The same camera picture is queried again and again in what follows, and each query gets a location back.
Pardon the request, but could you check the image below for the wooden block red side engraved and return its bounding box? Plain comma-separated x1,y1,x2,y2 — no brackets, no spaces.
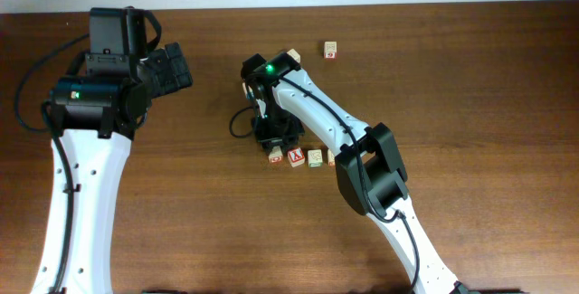
327,149,336,166

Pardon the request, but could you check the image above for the wooden block green letter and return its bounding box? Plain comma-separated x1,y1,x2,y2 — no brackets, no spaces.
308,149,324,167

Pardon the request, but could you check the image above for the wooden block red number far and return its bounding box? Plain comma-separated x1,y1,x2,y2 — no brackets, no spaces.
323,41,337,59

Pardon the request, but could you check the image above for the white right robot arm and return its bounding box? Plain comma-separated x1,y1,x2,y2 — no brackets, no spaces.
241,52,468,294

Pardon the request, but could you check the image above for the wooden block red letter Y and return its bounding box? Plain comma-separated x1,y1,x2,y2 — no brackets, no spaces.
287,147,306,167

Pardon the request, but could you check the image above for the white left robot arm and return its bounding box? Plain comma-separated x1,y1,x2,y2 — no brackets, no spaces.
32,43,193,293

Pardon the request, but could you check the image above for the wooden block green side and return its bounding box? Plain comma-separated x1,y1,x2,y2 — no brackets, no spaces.
287,49,301,63

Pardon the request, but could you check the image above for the wooden block red bottom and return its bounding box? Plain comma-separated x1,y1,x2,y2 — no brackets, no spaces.
268,146,283,164

